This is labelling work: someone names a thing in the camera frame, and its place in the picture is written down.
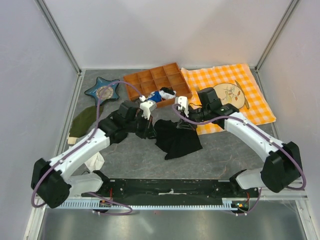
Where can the rolled blue underwear in tray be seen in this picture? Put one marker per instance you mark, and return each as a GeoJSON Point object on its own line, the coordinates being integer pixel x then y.
{"type": "Point", "coordinates": [155, 97]}

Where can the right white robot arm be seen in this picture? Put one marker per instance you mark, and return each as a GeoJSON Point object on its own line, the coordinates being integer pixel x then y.
{"type": "Point", "coordinates": [282, 166]}

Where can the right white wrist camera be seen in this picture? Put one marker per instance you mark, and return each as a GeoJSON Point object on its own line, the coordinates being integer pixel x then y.
{"type": "Point", "coordinates": [182, 105]}

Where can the blue star-shaped dish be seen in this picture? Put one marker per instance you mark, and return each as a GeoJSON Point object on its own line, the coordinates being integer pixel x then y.
{"type": "Point", "coordinates": [103, 90]}

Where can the olive green underwear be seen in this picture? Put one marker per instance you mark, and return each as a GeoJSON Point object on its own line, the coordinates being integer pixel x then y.
{"type": "Point", "coordinates": [81, 124]}

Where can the right aluminium frame post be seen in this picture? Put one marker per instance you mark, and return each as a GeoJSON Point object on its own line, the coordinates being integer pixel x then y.
{"type": "Point", "coordinates": [276, 34]}

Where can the white cloth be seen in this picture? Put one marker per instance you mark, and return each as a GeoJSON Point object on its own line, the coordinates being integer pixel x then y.
{"type": "Point", "coordinates": [95, 162]}

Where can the grey slotted cable duct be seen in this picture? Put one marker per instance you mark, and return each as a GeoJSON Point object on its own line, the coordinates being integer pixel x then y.
{"type": "Point", "coordinates": [97, 204]}

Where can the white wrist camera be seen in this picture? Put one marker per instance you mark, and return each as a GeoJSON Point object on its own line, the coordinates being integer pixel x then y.
{"type": "Point", "coordinates": [147, 106]}
{"type": "Point", "coordinates": [182, 105]}

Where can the black underwear with logo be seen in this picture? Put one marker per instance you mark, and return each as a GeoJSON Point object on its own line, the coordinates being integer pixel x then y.
{"type": "Point", "coordinates": [120, 122]}

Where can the beige decorated plate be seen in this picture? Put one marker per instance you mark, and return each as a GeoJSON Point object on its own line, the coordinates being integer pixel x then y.
{"type": "Point", "coordinates": [230, 93]}

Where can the left aluminium frame post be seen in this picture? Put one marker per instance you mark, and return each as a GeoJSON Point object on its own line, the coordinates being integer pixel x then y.
{"type": "Point", "coordinates": [58, 34]}

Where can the aluminium frame post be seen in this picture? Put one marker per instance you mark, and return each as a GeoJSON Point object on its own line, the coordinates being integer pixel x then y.
{"type": "Point", "coordinates": [58, 34]}
{"type": "Point", "coordinates": [276, 34]}

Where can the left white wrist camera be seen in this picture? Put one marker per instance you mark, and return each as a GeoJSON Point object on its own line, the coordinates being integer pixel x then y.
{"type": "Point", "coordinates": [147, 106]}

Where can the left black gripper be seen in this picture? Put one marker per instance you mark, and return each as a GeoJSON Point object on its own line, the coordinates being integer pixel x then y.
{"type": "Point", "coordinates": [149, 131]}

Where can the rolled black white underwear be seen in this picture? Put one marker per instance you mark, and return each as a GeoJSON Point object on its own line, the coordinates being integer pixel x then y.
{"type": "Point", "coordinates": [167, 93]}

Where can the orange checkered tablecloth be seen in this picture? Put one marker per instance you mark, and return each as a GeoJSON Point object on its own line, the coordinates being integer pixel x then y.
{"type": "Point", "coordinates": [256, 108]}

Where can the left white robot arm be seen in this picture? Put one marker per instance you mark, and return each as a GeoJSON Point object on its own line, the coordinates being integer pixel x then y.
{"type": "Point", "coordinates": [53, 180]}

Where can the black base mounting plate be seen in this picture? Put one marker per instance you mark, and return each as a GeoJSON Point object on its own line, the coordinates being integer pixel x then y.
{"type": "Point", "coordinates": [172, 192]}

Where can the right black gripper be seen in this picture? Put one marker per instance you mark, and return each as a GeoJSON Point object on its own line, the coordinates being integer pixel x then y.
{"type": "Point", "coordinates": [182, 123]}

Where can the orange compartment organizer tray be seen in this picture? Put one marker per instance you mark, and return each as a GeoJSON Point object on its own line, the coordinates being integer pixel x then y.
{"type": "Point", "coordinates": [151, 80]}

